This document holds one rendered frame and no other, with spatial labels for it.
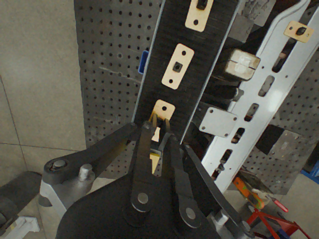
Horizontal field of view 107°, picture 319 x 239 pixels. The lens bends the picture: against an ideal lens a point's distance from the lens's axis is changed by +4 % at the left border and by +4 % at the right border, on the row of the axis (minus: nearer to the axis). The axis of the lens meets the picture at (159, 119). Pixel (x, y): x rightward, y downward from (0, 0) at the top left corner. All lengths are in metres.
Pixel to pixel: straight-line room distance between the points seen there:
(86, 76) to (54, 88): 1.08
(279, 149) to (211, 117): 0.37
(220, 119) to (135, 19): 0.65
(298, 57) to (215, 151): 0.42
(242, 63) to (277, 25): 0.20
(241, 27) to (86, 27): 0.72
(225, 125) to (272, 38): 0.32
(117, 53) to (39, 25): 1.29
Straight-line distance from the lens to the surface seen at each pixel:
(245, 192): 0.70
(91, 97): 0.86
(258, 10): 0.46
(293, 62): 0.63
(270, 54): 0.57
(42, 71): 1.97
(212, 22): 0.31
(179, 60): 0.28
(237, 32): 0.40
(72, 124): 1.91
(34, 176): 2.66
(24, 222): 3.62
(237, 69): 0.42
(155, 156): 0.34
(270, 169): 1.28
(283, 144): 0.67
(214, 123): 0.38
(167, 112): 0.23
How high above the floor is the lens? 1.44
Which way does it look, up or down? 72 degrees down
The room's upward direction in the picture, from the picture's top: 179 degrees counter-clockwise
